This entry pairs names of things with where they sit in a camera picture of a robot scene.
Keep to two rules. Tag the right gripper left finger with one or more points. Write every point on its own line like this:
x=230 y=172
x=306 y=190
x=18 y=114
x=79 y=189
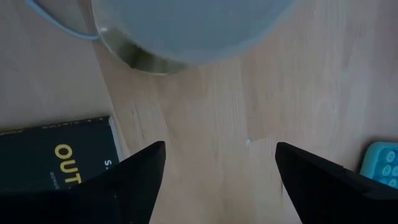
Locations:
x=93 y=202

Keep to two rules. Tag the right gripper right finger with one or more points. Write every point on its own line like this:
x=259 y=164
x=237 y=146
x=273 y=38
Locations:
x=335 y=199

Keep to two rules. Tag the white lightbulb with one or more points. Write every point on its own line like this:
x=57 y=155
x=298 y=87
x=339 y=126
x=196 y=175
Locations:
x=192 y=28

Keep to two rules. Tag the teal tray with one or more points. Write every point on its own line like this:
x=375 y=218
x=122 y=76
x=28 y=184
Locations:
x=382 y=165

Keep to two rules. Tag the black Outsiders paperback book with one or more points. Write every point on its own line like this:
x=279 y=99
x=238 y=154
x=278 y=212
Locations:
x=46 y=152

